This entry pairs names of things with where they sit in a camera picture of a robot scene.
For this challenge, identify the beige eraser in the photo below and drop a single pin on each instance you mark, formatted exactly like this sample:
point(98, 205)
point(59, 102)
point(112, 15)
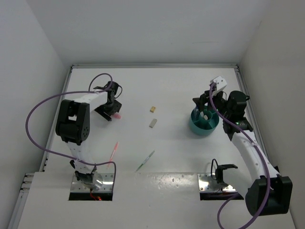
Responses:
point(152, 123)

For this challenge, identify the teal round divided container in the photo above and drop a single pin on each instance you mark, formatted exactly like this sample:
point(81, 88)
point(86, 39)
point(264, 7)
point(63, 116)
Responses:
point(201, 126)

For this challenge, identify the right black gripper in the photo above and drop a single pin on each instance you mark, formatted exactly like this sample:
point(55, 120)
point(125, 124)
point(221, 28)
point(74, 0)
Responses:
point(200, 101)

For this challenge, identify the green pen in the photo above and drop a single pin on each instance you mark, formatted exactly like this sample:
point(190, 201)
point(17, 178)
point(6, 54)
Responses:
point(145, 161)

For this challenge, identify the blue correction tape pen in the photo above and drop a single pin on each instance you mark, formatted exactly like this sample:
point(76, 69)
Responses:
point(196, 113)

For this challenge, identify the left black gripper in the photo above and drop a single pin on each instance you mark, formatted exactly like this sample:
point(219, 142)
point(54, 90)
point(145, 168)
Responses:
point(106, 114)

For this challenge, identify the small yellow eraser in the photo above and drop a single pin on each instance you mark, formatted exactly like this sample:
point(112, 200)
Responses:
point(152, 109)

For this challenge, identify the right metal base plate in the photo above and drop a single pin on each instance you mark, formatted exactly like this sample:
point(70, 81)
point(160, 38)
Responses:
point(209, 185)

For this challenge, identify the pink highlighter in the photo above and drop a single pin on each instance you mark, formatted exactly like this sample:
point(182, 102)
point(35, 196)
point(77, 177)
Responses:
point(117, 116)

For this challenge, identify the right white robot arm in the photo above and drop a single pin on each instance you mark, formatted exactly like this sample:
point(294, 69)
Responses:
point(265, 191)

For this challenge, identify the pink pen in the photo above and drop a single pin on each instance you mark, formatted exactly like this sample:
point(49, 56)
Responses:
point(113, 152)

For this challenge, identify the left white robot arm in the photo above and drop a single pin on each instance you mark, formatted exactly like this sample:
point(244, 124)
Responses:
point(73, 127)

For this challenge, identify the metal base plate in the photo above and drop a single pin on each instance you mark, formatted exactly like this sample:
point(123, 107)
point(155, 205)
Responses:
point(209, 185)
point(102, 183)

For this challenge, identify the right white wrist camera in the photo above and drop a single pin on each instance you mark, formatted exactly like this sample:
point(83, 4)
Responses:
point(219, 83)

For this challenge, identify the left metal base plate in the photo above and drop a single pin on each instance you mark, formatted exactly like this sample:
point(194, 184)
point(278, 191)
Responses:
point(102, 183)

